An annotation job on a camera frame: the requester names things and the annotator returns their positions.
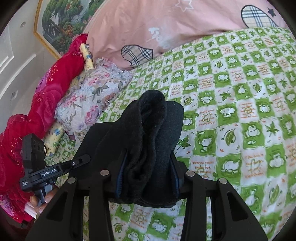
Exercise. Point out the red sequined blanket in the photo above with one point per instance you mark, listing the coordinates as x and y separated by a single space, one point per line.
50 92

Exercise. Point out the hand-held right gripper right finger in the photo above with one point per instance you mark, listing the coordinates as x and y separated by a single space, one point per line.
177 183

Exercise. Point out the person's left hand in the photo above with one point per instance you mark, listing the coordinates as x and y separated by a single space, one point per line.
47 199

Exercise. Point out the framed landscape painting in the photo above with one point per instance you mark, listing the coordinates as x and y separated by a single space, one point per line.
64 23

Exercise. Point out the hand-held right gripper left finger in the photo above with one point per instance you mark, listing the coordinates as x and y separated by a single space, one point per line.
120 183

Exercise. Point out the round ceiling light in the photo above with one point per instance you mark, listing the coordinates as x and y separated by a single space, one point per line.
22 24

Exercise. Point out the green checked bed sheet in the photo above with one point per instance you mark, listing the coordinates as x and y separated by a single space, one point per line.
231 115

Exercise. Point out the floral ruffled pillow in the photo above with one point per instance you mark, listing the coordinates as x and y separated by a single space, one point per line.
87 102

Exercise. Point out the pink quilt with plaid hearts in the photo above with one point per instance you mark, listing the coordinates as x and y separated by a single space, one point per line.
185 23

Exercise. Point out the black pants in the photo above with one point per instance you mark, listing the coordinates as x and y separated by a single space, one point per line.
148 139

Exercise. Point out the white wall socket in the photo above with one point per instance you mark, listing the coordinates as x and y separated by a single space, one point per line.
13 94

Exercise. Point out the yellow floral cloth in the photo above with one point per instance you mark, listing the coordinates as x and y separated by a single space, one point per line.
87 60

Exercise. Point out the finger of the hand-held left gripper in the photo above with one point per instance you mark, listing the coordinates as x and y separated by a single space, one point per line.
76 161

